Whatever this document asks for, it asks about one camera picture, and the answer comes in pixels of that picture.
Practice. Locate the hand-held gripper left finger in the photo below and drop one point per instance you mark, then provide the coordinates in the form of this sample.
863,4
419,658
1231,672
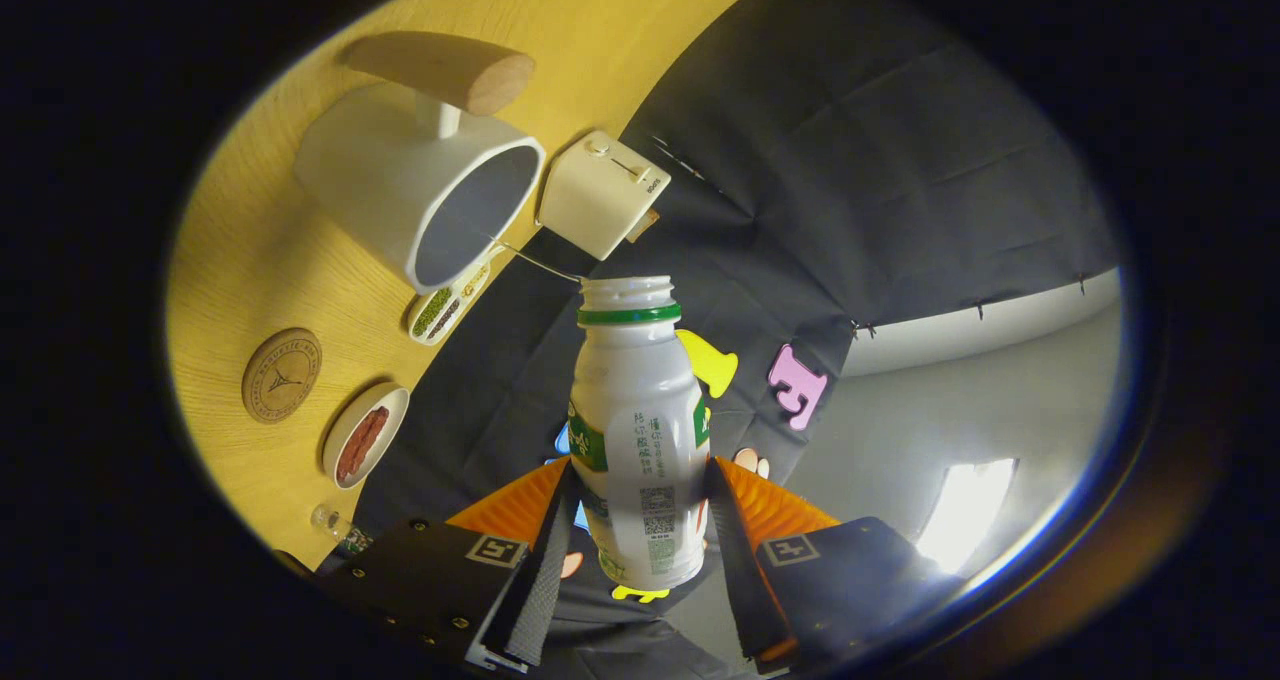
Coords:
540,580

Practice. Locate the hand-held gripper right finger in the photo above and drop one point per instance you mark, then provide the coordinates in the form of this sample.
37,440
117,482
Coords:
735,570

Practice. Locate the white juice bottle green collar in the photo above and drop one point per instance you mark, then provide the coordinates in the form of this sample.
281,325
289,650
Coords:
640,400

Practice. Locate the clear juice stream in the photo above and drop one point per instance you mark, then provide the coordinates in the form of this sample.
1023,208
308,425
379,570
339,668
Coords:
540,263

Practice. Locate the round cork coaster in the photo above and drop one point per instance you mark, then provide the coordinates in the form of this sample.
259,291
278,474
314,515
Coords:
281,375

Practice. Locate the clear plastic water bottle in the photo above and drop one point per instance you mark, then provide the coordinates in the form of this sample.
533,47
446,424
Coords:
335,525

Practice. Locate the reddish brown sausage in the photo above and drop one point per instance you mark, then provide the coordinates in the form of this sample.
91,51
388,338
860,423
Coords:
372,432
352,455

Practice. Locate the white plate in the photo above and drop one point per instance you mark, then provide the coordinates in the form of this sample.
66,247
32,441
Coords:
396,400

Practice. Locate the white divided bean dish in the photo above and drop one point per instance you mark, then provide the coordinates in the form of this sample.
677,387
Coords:
430,315

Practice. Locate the bread slice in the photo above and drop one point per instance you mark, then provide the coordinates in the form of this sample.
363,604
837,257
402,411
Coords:
645,225

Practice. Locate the cream toaster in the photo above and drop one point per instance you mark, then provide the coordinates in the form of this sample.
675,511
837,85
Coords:
595,195

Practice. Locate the black backdrop cloth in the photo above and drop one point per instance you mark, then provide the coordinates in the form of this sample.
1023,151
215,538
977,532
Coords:
850,160

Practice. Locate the wooden table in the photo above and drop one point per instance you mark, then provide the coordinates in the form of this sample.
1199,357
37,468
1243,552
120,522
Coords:
250,250

